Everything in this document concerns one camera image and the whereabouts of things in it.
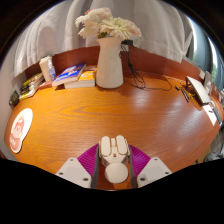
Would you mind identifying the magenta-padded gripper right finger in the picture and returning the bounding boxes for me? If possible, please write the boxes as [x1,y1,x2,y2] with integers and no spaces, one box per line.
[128,143,173,189]

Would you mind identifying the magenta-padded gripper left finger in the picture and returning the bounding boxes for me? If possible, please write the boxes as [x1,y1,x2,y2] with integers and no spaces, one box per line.
[54,143,100,189]

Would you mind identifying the white computer mouse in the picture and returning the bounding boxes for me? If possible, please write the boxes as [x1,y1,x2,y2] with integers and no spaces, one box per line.
[98,134,131,184]

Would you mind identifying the round white pink cartoon mouse pad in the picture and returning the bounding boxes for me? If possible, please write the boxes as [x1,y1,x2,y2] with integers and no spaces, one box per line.
[8,107,34,154]

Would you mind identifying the white paper sheet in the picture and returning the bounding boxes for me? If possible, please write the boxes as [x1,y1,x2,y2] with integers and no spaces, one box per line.
[202,103,218,127]

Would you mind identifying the dark phone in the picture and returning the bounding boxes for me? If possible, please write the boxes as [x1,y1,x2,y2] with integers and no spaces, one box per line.
[211,102,224,128]

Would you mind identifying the white and yellow book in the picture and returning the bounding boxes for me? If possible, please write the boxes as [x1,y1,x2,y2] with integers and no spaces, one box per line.
[18,85,44,101]

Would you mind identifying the reddish brown book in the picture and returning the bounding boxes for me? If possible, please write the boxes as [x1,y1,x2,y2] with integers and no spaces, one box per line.
[38,79,55,90]

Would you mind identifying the orange yellow book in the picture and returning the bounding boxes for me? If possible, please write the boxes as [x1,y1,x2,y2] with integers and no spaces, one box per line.
[63,65,98,90]

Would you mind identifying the white flat device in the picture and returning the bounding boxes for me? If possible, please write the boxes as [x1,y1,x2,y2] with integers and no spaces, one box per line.
[184,75,212,106]

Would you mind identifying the clear spray bottle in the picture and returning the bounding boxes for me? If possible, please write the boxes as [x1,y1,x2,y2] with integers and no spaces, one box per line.
[48,64,57,81]

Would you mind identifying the cream tumbler with lid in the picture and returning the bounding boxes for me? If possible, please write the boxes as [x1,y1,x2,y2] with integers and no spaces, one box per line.
[38,55,54,83]

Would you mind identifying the white ceramic vase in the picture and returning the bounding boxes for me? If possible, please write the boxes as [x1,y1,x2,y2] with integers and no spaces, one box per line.
[95,36,125,90]

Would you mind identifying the glass window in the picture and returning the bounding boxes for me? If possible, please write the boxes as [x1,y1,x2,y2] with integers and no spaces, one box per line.
[186,16,221,81]

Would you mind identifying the white curtain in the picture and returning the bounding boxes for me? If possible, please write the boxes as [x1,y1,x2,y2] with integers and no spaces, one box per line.
[9,0,194,81]

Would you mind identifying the black cable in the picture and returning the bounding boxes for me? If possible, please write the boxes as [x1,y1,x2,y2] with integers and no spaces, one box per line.
[119,43,191,103]

